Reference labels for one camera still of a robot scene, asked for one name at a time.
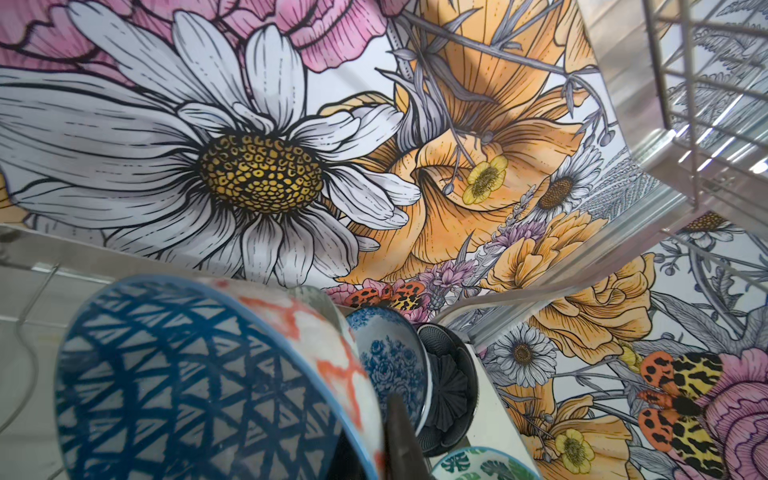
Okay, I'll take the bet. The green leaf pattern bowl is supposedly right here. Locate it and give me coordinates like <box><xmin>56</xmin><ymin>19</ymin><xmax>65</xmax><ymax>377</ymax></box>
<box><xmin>431</xmin><ymin>446</ymin><xmax>541</xmax><ymax>480</ymax></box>

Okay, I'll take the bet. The pale green patterned bowl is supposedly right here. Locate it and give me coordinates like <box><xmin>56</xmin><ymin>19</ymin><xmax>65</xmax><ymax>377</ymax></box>
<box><xmin>286</xmin><ymin>286</ymin><xmax>345</xmax><ymax>328</ymax></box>

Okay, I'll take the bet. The blue geometric pattern bowl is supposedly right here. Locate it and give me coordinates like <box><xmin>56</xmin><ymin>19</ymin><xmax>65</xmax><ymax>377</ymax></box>
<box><xmin>54</xmin><ymin>275</ymin><xmax>386</xmax><ymax>479</ymax></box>

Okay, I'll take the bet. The dark grey patterned bowl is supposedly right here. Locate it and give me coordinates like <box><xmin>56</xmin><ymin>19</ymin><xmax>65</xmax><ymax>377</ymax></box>
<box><xmin>417</xmin><ymin>323</ymin><xmax>478</xmax><ymax>457</ymax></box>

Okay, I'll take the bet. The blue floral bowl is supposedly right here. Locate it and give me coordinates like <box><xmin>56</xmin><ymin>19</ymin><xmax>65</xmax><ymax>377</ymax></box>
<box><xmin>346</xmin><ymin>307</ymin><xmax>433</xmax><ymax>433</ymax></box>

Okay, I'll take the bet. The right aluminium corner post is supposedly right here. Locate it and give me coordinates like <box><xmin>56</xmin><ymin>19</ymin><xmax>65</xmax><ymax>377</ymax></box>
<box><xmin>436</xmin><ymin>185</ymin><xmax>694</xmax><ymax>328</ymax></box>

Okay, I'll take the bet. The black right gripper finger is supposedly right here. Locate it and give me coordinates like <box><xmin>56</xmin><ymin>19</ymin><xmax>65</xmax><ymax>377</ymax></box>
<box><xmin>385</xmin><ymin>393</ymin><xmax>433</xmax><ymax>480</ymax></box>

